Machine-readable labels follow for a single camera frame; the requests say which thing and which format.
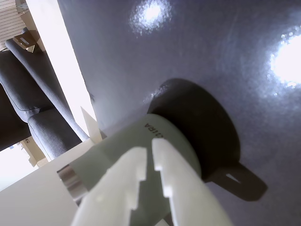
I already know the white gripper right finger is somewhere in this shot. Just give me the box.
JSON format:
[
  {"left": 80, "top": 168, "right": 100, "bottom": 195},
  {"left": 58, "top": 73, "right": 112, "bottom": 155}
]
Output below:
[{"left": 151, "top": 138, "right": 236, "bottom": 226}]

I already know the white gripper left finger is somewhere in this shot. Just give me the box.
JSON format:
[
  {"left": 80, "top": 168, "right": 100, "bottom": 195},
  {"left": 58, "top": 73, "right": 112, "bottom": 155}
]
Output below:
[{"left": 70, "top": 146, "right": 148, "bottom": 226}]

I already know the dark grey sofa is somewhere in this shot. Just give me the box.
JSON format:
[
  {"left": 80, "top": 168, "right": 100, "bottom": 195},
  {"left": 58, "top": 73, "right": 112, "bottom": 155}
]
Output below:
[{"left": 0, "top": 27, "right": 90, "bottom": 161}]

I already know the black table mat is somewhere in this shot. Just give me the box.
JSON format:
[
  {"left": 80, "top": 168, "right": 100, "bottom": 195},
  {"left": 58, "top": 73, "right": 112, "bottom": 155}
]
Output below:
[{"left": 57, "top": 0, "right": 301, "bottom": 226}]

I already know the brown cardboard box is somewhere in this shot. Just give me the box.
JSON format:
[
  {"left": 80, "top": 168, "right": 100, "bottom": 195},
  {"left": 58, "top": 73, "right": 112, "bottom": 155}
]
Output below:
[{"left": 12, "top": 30, "right": 46, "bottom": 54}]

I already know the white cylinder with metal ring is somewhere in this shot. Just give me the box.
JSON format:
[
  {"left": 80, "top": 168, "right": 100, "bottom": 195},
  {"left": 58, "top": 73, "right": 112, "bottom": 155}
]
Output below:
[{"left": 56, "top": 113, "right": 203, "bottom": 206}]

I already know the black cup with tab handle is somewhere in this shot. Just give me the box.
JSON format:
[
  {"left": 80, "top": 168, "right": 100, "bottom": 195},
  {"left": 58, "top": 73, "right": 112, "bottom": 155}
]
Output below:
[{"left": 147, "top": 78, "right": 268, "bottom": 202}]

